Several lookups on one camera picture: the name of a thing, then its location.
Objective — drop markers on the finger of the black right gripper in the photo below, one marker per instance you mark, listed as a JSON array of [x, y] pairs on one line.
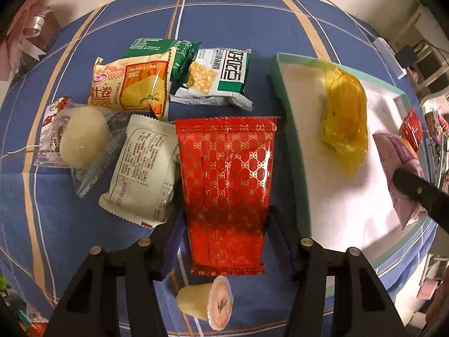
[[433, 200]]

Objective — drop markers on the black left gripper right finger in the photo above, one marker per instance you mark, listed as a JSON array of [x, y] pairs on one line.
[[361, 304]]

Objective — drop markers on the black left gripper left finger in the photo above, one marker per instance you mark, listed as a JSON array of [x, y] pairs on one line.
[[89, 305]]

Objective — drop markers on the pink egg roll snack pack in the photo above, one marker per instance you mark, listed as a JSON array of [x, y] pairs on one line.
[[395, 154]]

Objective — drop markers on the small red snack packet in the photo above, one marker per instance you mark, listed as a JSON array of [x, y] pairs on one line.
[[411, 130]]

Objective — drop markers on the yellow transparent snack pack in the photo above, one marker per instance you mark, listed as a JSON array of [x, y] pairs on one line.
[[344, 124]]

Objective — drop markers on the jelly cup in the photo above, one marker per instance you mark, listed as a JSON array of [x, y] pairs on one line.
[[211, 302]]

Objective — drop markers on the white pastry pack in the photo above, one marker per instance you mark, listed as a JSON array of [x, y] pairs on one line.
[[146, 173]]

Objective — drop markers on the small red candy packet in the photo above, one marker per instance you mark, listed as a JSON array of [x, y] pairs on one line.
[[49, 114]]

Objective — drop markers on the clear round bun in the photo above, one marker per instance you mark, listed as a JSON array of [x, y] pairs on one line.
[[84, 139]]

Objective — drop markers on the large red patterned pack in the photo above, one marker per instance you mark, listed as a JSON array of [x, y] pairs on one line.
[[226, 169]]

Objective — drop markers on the white green cracker pack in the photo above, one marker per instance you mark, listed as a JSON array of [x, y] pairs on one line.
[[216, 77]]

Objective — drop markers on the colourful clutter pile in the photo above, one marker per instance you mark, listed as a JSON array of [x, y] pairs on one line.
[[437, 144]]

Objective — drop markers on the white shelf rack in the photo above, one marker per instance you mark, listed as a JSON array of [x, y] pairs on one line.
[[427, 37]]

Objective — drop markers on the white power strip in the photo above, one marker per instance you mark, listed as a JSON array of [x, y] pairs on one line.
[[388, 56]]

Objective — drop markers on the black power adapter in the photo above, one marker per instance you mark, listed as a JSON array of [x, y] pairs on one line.
[[406, 56]]

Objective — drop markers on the yellow egg roll snack pack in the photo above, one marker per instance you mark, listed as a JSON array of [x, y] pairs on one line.
[[134, 84]]

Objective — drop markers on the pink flower bouquet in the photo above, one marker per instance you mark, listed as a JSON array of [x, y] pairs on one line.
[[28, 22]]

